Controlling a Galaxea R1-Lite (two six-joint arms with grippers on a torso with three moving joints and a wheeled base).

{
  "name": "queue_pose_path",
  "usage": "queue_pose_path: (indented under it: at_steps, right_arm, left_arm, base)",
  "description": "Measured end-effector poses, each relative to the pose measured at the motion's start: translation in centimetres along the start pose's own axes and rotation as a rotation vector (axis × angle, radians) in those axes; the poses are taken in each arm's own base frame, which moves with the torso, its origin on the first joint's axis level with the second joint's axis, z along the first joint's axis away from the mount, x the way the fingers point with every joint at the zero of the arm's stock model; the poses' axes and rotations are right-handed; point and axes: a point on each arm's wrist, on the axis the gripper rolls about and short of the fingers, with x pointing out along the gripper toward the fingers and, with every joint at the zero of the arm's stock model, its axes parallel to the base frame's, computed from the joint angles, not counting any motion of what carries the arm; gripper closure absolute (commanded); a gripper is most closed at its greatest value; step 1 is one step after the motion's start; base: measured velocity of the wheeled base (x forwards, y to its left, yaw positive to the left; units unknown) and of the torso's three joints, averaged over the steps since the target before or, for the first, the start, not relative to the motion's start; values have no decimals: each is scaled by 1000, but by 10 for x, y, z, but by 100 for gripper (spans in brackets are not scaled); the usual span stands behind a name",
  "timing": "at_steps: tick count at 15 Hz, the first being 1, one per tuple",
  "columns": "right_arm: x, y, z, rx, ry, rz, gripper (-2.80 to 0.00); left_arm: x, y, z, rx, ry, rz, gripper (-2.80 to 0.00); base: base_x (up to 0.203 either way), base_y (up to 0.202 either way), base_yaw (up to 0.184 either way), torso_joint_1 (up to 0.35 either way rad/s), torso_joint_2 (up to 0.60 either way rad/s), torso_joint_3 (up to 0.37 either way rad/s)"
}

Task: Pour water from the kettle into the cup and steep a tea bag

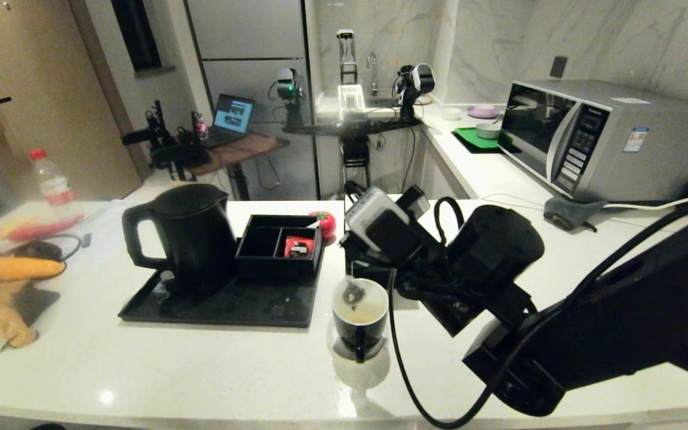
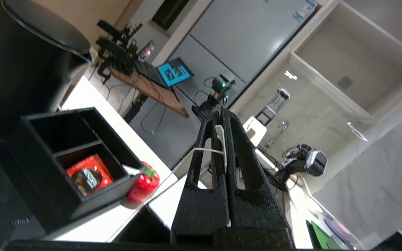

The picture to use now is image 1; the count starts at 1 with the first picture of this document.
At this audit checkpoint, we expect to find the black compartment organizer box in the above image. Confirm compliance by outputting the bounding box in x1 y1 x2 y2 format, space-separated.
235 214 323 284

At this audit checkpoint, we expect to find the tan wooden door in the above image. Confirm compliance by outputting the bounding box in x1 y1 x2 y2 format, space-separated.
0 0 142 201

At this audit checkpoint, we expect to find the open laptop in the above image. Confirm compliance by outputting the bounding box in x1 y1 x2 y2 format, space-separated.
207 94 256 149

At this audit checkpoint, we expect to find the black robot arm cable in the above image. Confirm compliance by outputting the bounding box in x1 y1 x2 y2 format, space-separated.
387 194 688 430

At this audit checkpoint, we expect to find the tea bag with string tag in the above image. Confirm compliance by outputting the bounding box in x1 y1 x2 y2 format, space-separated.
342 262 367 312

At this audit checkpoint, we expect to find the thin white cord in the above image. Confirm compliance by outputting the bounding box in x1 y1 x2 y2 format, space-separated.
479 192 551 207

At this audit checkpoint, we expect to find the red elongated object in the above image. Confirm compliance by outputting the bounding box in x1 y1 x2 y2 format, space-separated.
7 215 82 242

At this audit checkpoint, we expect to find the black tissue box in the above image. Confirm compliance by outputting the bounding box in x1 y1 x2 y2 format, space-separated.
343 192 417 290

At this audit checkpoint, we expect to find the chrome faucet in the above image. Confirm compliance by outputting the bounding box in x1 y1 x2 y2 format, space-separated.
365 52 379 96

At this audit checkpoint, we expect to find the dark window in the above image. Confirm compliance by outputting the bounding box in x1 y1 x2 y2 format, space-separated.
110 0 162 73

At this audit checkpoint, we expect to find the plastic water bottle red cap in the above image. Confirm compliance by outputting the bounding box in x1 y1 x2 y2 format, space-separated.
29 149 82 216

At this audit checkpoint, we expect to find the silver microwave oven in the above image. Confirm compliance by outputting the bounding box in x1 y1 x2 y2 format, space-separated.
497 81 688 204

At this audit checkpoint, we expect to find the wooden desk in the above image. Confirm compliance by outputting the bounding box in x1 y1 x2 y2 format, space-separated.
189 133 290 201

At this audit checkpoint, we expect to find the printed white paper sheet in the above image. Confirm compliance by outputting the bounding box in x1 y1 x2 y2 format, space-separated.
78 201 142 251

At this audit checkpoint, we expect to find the black mug white inside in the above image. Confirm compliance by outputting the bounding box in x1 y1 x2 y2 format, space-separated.
331 278 390 363

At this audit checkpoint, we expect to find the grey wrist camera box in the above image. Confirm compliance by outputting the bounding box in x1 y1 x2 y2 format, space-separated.
345 186 422 260

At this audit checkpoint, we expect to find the red tomato kitchen timer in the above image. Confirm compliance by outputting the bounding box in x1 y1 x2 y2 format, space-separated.
308 210 336 240

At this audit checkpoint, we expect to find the black electric kettle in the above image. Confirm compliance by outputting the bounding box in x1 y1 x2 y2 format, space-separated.
122 183 237 291

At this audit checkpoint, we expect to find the dark grey cloth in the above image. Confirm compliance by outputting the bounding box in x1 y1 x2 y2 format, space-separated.
543 196 609 232

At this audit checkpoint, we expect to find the black cable loop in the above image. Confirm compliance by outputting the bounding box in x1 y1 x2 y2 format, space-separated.
16 235 83 265

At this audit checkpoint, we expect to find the thick white power cable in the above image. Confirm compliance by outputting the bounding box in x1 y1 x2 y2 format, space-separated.
604 190 688 211

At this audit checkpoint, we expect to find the black serving tray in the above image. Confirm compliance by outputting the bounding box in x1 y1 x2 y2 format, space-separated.
118 254 325 328

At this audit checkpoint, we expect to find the green tray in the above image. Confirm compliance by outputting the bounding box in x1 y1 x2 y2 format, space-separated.
451 127 515 155

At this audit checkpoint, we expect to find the red tea packet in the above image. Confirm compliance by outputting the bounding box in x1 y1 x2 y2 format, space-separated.
284 237 315 259

